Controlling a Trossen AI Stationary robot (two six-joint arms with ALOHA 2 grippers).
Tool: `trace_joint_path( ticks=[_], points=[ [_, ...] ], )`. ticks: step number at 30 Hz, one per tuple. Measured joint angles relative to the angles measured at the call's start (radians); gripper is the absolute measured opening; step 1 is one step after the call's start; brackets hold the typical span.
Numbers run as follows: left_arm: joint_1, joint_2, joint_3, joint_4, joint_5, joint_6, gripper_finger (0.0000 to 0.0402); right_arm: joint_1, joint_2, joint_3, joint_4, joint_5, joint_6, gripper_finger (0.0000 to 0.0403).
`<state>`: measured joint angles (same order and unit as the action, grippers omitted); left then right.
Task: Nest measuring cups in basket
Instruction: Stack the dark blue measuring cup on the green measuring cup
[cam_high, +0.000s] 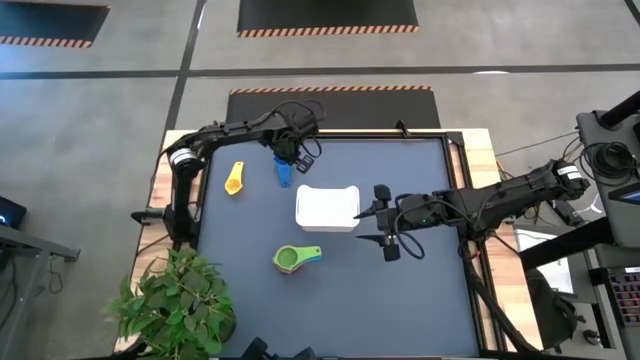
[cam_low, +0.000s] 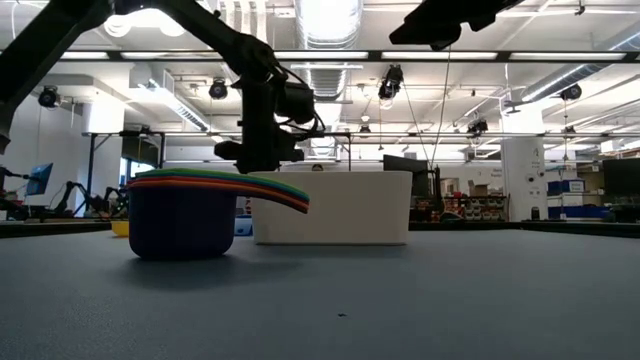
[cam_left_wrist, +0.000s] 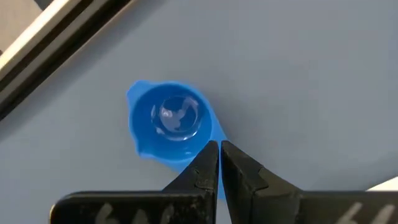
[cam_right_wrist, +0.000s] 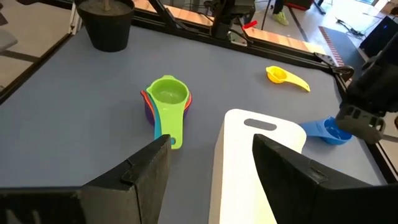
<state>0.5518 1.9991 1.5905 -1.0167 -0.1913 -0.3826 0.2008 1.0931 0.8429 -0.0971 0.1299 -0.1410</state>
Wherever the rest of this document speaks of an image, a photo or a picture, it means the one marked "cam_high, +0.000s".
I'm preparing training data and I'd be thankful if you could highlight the green leafy plant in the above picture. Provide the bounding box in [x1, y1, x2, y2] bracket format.
[102, 247, 237, 360]

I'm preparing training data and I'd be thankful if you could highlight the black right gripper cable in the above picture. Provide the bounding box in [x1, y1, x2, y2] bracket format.
[393, 193, 426, 261]

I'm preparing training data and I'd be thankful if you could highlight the black table frame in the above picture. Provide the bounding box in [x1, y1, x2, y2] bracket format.
[192, 119, 501, 359]

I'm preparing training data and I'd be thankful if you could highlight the coiled black cable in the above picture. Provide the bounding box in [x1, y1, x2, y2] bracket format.
[582, 142, 639, 181]

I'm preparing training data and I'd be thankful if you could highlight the black bag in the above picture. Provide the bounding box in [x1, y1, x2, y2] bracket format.
[524, 268, 584, 351]

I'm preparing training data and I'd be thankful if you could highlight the grey equipment cart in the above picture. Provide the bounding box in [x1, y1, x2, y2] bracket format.
[519, 89, 640, 271]

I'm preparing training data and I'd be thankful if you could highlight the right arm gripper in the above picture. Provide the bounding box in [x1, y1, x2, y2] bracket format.
[353, 184, 448, 262]

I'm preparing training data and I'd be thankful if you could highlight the blue measuring cup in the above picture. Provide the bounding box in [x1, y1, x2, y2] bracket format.
[273, 155, 293, 189]

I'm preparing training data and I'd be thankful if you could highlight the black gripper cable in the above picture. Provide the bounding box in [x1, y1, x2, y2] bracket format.
[269, 98, 327, 159]
[393, 193, 426, 261]

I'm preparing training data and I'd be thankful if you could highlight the yellow measuring cup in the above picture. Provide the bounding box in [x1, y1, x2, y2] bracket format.
[224, 160, 246, 196]

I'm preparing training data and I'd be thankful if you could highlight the black cable conduit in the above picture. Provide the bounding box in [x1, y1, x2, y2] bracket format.
[458, 238, 544, 355]

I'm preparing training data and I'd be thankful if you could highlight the green measuring cup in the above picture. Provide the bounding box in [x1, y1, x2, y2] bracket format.
[272, 244, 323, 271]

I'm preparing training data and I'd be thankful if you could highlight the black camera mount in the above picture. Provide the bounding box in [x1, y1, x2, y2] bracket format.
[242, 337, 317, 360]

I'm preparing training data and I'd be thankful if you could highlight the white plastic basket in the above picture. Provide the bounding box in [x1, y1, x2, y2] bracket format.
[294, 184, 362, 233]

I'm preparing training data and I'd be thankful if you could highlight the black floor mat striped edge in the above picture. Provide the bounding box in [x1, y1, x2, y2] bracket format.
[237, 0, 420, 39]
[0, 1, 111, 49]
[225, 85, 442, 130]

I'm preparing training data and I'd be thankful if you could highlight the black device with screen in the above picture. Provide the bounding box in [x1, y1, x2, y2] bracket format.
[0, 195, 28, 230]

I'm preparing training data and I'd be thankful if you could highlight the backlit keyboard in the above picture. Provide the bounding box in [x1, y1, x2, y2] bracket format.
[607, 267, 640, 329]

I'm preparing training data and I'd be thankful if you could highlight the grey metal desk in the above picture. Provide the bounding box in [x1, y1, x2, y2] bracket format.
[0, 224, 81, 360]

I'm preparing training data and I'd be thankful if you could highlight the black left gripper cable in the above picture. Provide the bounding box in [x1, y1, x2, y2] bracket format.
[269, 98, 327, 159]

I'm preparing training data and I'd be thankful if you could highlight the white paper sheet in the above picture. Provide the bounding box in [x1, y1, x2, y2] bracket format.
[514, 228, 574, 294]

